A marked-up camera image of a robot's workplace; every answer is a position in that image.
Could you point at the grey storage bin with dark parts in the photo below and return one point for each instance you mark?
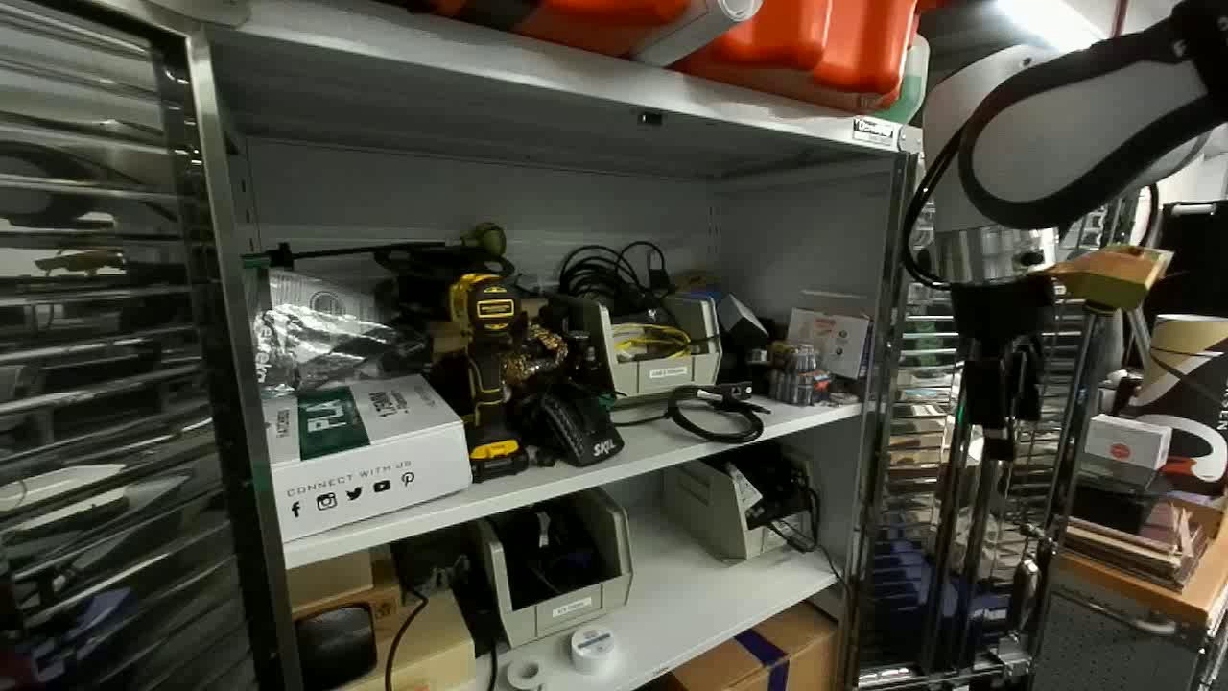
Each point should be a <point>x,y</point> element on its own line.
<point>560,577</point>

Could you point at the large orange plastic case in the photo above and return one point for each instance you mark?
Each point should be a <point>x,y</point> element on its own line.
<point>818,42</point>

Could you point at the beige tape roll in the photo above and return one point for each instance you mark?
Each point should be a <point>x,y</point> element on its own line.
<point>1190,344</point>

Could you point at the small battery pack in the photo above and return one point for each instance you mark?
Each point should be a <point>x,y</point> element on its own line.
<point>796,376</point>

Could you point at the white storage bin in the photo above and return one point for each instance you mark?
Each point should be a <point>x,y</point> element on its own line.
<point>711,505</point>

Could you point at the cardboard box with blue tape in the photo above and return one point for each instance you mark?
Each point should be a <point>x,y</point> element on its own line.
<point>770,654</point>

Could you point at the white card package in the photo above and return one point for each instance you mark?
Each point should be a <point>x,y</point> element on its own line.
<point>830,338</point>

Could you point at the green black clamp tool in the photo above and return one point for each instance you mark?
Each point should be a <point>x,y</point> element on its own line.
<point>384,249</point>

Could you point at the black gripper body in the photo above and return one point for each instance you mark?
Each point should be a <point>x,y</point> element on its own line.
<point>998,329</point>

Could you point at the yellow wrist camera mount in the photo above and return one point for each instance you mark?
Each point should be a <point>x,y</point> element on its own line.
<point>1109,275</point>

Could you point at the orange case with grey edge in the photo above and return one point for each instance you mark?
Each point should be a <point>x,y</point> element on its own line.
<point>600,22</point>

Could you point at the grey metal shelf unit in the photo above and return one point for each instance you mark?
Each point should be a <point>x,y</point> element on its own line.
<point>540,156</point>

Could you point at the wooden table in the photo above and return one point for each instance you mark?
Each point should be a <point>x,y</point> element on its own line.
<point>1153,577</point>

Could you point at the white box with green label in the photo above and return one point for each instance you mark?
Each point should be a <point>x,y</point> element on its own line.
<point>367,454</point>

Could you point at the plain cardboard box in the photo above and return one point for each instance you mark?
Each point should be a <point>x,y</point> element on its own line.
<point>435,654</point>

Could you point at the white red tape dispenser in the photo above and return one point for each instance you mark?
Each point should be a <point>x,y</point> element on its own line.
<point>1146,443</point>

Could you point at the black round object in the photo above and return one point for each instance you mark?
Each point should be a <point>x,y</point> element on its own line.
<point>335,647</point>

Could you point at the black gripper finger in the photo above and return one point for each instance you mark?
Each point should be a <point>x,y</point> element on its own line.
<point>1022,396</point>
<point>984,416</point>

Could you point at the silver plastic bag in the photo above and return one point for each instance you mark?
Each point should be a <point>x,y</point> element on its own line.
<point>312,329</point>

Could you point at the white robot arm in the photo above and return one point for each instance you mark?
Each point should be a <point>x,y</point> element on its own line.
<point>1089,121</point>

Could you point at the black battery charger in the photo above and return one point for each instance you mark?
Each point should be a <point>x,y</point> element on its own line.
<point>578,427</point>

